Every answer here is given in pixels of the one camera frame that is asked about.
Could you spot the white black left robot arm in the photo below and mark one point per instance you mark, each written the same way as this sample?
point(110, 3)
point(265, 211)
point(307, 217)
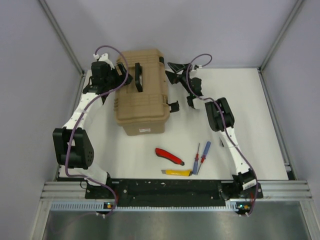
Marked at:
point(72, 145)

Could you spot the red handle screwdriver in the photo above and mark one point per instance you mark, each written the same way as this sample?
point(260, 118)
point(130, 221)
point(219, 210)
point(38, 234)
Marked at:
point(196, 161)

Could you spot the red utility knife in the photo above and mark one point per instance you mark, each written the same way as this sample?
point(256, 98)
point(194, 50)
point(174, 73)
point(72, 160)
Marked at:
point(169, 156)

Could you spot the blue handle screwdriver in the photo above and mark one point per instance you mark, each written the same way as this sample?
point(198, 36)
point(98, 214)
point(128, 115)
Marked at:
point(203, 156)

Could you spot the aluminium frame post left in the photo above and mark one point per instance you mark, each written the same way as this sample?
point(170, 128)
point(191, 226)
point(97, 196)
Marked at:
point(60, 35)

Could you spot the aluminium front rail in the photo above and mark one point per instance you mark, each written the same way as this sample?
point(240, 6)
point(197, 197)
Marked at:
point(272, 190)

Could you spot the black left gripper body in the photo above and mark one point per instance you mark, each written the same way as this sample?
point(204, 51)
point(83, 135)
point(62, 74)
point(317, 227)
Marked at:
point(113, 80)

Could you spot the aluminium frame post right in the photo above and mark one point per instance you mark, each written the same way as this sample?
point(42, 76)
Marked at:
point(289, 21)

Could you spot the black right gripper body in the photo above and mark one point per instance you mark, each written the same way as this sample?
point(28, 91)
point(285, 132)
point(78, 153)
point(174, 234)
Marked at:
point(188, 80)

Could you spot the aluminium frame post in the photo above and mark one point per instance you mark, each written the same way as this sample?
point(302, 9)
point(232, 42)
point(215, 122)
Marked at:
point(289, 21)
point(60, 35)

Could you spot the yellow utility knife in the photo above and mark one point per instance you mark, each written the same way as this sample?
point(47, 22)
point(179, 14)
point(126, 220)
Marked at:
point(183, 173)

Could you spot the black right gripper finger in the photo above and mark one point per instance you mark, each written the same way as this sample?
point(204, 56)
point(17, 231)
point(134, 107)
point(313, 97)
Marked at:
point(173, 78)
point(178, 68)

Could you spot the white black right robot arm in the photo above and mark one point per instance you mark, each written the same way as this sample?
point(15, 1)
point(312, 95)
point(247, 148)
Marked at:
point(220, 118)

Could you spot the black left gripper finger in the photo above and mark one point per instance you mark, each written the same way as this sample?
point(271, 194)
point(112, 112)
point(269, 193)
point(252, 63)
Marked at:
point(121, 69)
point(127, 79)

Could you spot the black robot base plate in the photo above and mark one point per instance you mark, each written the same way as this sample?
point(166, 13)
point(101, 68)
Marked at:
point(175, 192)

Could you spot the tan plastic tool box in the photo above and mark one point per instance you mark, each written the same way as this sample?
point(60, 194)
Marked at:
point(142, 106)

